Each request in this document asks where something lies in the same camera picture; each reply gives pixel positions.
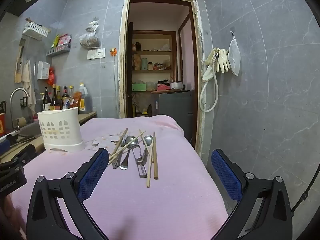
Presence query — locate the white wall basket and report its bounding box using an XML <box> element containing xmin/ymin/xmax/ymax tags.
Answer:
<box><xmin>22</xmin><ymin>22</ymin><xmax>49</xmax><ymax>40</ymax></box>

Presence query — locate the cream rubber glove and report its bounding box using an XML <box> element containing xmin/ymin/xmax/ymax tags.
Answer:
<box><xmin>215</xmin><ymin>49</ymin><xmax>231</xmax><ymax>74</ymax></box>
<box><xmin>202</xmin><ymin>48</ymin><xmax>220</xmax><ymax>82</ymax></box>

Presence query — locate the steel sink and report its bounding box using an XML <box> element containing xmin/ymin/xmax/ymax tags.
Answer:
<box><xmin>0</xmin><ymin>122</ymin><xmax>43</xmax><ymax>150</ymax></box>

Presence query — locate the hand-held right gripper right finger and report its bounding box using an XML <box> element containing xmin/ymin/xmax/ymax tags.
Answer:
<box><xmin>211</xmin><ymin>149</ymin><xmax>293</xmax><ymax>240</ymax></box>

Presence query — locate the black cable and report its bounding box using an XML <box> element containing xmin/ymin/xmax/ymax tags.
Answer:
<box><xmin>291</xmin><ymin>164</ymin><xmax>320</xmax><ymax>217</ymax></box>

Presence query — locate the white plastic utensil holder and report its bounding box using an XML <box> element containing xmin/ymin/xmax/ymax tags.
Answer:
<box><xmin>37</xmin><ymin>107</ymin><xmax>86</xmax><ymax>153</ymax></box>

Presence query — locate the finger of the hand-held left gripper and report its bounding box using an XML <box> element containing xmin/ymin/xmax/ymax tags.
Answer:
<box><xmin>0</xmin><ymin>144</ymin><xmax>37</xmax><ymax>166</ymax></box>

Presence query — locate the white mesh bag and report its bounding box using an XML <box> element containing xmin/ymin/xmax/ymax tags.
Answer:
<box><xmin>228</xmin><ymin>31</ymin><xmax>242</xmax><ymax>77</ymax></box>

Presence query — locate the beige hanging towel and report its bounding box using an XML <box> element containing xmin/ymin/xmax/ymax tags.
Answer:
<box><xmin>21</xmin><ymin>59</ymin><xmax>37</xmax><ymax>110</ymax></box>

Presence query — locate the cooking oil jug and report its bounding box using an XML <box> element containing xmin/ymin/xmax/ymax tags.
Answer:
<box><xmin>77</xmin><ymin>82</ymin><xmax>93</xmax><ymax>115</ymax></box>

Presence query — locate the wooden door frame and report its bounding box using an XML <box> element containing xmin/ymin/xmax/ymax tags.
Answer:
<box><xmin>118</xmin><ymin>0</ymin><xmax>206</xmax><ymax>155</ymax></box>

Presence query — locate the white shower hose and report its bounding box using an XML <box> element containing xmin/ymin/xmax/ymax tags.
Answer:
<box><xmin>199</xmin><ymin>52</ymin><xmax>220</xmax><ymax>113</ymax></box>

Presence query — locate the grey wall rack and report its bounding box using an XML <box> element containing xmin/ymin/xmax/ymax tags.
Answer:
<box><xmin>46</xmin><ymin>43</ymin><xmax>72</xmax><ymax>56</ymax></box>

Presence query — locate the hanging clear plastic bag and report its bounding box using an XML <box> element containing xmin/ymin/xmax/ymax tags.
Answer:
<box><xmin>79</xmin><ymin>17</ymin><xmax>100</xmax><ymax>49</ymax></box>

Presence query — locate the beige sponge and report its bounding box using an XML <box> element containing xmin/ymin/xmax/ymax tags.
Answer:
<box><xmin>14</xmin><ymin>117</ymin><xmax>27</xmax><ymax>130</ymax></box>

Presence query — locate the chrome faucet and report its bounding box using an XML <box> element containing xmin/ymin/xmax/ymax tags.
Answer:
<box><xmin>10</xmin><ymin>87</ymin><xmax>29</xmax><ymax>130</ymax></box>

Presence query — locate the dark bottle white label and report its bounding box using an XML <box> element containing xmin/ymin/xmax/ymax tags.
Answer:
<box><xmin>42</xmin><ymin>87</ymin><xmax>52</xmax><ymax>111</ymax></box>

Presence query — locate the person's left forearm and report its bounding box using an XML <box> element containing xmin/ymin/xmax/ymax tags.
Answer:
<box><xmin>0</xmin><ymin>194</ymin><xmax>27</xmax><ymax>240</ymax></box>

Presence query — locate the dark bottle yellow label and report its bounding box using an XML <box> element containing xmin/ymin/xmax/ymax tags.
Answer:
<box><xmin>51</xmin><ymin>84</ymin><xmax>62</xmax><ymax>111</ymax></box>

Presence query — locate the red snack packet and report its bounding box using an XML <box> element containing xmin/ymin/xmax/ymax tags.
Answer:
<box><xmin>58</xmin><ymin>34</ymin><xmax>72</xmax><ymax>47</ymax></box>

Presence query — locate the wooden shelf unit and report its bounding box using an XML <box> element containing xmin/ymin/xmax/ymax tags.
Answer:
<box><xmin>130</xmin><ymin>30</ymin><xmax>178</xmax><ymax>93</ymax></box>

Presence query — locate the steel peeler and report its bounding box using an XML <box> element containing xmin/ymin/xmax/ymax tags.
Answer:
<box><xmin>136</xmin><ymin>145</ymin><xmax>148</xmax><ymax>179</ymax></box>

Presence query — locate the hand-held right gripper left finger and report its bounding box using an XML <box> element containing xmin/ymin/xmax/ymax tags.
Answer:
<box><xmin>26</xmin><ymin>148</ymin><xmax>110</xmax><ymax>240</ymax></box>

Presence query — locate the steel spoon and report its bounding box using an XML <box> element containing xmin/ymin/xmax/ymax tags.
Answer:
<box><xmin>136</xmin><ymin>135</ymin><xmax>154</xmax><ymax>164</ymax></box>
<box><xmin>119</xmin><ymin>136</ymin><xmax>140</xmax><ymax>170</ymax></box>

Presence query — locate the white wall box holder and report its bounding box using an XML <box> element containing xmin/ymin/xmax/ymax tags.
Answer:
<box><xmin>37</xmin><ymin>60</ymin><xmax>51</xmax><ymax>80</ymax></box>

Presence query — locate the orange seasoning packet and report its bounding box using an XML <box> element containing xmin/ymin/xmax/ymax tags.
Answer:
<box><xmin>71</xmin><ymin>92</ymin><xmax>82</xmax><ymax>109</ymax></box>

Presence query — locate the grey cabinet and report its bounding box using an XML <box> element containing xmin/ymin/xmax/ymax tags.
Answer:
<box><xmin>151</xmin><ymin>90</ymin><xmax>195</xmax><ymax>143</ymax></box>

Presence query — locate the pink floral table cloth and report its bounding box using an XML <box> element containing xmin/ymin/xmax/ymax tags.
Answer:
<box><xmin>19</xmin><ymin>114</ymin><xmax>229</xmax><ymax>240</ymax></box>

